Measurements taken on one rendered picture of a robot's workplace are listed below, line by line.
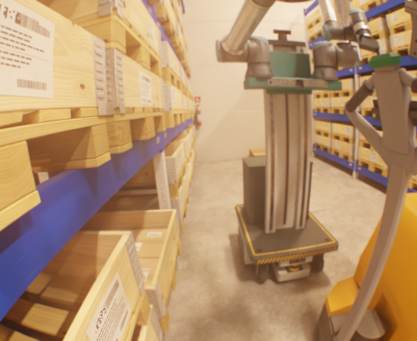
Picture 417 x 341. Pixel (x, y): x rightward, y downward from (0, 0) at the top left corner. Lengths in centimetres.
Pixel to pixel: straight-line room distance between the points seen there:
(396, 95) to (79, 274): 109
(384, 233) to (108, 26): 104
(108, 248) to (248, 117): 533
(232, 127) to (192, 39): 248
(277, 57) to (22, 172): 153
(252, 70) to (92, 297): 132
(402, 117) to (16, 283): 82
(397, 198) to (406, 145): 15
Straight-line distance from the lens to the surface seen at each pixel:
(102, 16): 83
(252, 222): 196
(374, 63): 61
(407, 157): 63
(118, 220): 178
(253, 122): 583
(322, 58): 160
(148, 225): 172
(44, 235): 48
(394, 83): 58
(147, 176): 182
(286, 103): 169
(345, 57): 163
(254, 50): 142
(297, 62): 167
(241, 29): 115
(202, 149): 577
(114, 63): 75
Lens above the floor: 129
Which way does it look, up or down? 15 degrees down
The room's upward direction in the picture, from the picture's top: 4 degrees counter-clockwise
